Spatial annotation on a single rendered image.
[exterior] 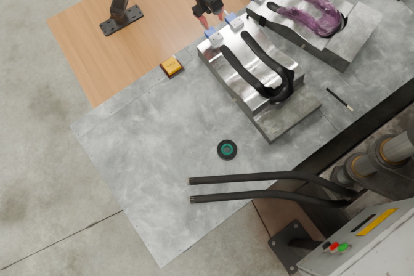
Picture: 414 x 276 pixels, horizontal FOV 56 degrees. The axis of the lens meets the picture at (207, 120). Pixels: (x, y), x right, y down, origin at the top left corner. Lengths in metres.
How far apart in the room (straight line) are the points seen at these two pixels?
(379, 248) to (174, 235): 0.85
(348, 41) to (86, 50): 1.12
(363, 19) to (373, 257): 1.08
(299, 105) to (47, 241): 1.70
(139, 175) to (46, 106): 1.28
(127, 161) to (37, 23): 1.66
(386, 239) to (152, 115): 1.05
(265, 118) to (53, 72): 1.68
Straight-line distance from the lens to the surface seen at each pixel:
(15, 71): 2.95
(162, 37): 1.79
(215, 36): 1.63
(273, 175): 1.46
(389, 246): 0.94
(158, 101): 1.66
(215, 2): 1.40
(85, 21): 1.92
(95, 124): 1.70
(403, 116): 1.78
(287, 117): 1.57
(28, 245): 2.63
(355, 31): 1.72
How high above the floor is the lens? 2.34
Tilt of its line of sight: 73 degrees down
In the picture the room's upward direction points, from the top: 11 degrees counter-clockwise
